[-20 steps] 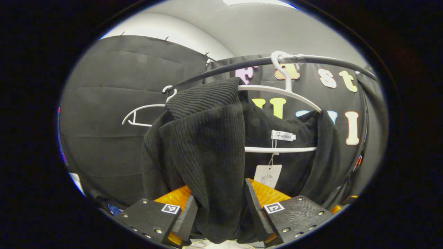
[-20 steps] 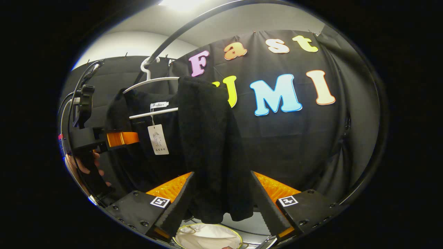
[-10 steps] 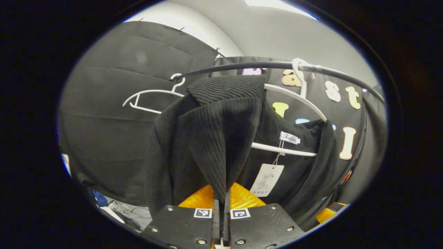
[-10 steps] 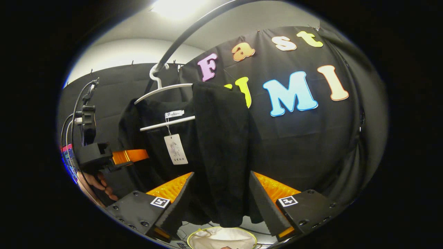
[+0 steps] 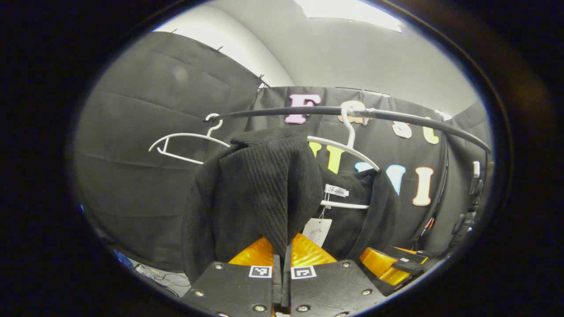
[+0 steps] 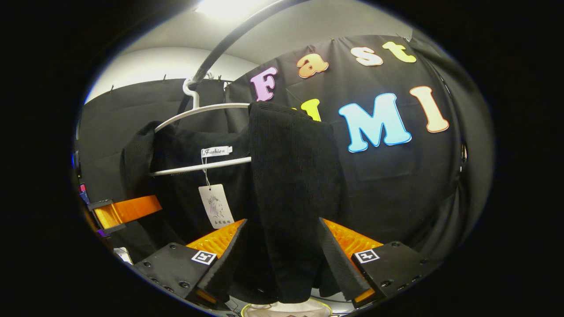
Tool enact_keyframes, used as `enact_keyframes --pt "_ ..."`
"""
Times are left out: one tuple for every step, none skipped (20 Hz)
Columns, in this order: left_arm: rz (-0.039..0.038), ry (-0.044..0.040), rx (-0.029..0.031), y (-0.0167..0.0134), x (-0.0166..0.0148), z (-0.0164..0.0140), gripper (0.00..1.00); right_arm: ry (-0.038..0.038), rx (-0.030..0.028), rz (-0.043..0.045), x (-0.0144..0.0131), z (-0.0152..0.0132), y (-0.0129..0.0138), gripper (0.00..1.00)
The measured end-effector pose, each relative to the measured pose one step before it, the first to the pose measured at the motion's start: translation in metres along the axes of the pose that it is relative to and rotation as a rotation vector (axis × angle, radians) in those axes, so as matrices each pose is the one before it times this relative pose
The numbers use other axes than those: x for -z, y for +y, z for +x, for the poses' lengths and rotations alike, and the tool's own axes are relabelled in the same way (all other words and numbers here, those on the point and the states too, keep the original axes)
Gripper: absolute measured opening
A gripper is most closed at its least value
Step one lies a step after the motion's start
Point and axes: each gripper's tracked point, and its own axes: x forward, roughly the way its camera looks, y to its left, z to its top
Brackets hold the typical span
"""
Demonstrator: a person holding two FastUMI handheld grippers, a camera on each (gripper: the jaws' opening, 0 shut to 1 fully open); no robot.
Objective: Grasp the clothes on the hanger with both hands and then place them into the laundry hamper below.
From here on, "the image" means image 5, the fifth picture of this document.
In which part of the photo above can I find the black backdrop cloth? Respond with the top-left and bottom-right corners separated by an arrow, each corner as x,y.
73,31 -> 494,273

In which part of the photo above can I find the black tripod stand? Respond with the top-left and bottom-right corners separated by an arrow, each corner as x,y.
450,161 -> 483,249

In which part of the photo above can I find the black metal clothes rack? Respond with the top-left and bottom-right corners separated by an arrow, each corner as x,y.
204,106 -> 495,194

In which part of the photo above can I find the white plastic clothes hanger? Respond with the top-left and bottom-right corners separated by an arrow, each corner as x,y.
307,100 -> 381,210
148,113 -> 230,165

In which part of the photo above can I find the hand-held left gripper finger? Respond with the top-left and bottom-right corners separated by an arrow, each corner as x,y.
181,237 -> 282,317
282,233 -> 388,317

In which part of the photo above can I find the thin black cable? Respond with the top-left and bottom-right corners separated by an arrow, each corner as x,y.
134,263 -> 190,287

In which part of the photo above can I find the black knit sweater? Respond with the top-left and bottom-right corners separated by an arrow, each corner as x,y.
182,128 -> 401,284

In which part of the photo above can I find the large ceiling light panel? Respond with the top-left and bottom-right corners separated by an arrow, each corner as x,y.
293,0 -> 404,32

